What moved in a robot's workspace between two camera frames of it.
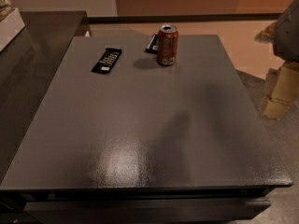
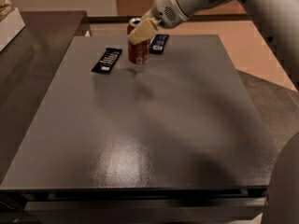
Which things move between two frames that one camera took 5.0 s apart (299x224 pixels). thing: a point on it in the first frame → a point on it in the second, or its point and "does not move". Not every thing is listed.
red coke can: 167,45 → 138,53
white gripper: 288,36 → 167,10
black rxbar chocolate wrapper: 107,61 does not move
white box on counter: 10,26 does not move
